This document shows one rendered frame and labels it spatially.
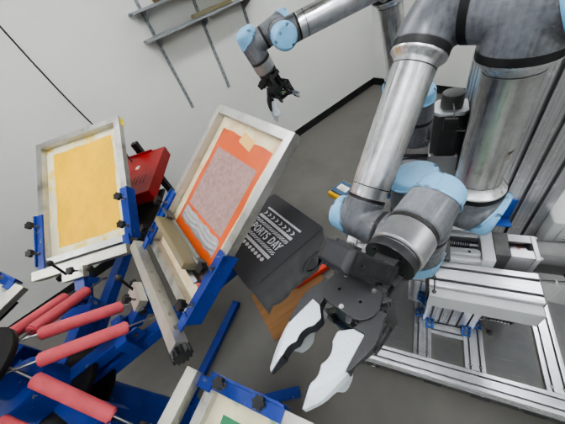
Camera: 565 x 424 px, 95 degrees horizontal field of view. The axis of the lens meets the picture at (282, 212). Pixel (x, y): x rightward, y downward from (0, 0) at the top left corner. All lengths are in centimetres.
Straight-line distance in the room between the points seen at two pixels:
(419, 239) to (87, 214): 178
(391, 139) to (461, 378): 152
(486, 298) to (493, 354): 101
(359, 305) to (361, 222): 23
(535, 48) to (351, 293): 42
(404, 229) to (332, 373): 19
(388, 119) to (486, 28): 17
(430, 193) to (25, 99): 291
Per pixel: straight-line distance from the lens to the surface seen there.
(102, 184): 189
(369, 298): 33
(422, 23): 55
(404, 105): 52
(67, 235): 197
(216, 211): 112
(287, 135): 91
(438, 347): 189
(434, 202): 41
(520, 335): 203
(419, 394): 202
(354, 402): 200
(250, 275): 131
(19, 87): 299
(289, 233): 138
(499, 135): 62
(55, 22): 296
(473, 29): 55
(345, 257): 26
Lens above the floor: 198
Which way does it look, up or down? 44 degrees down
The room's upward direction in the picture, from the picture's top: 22 degrees counter-clockwise
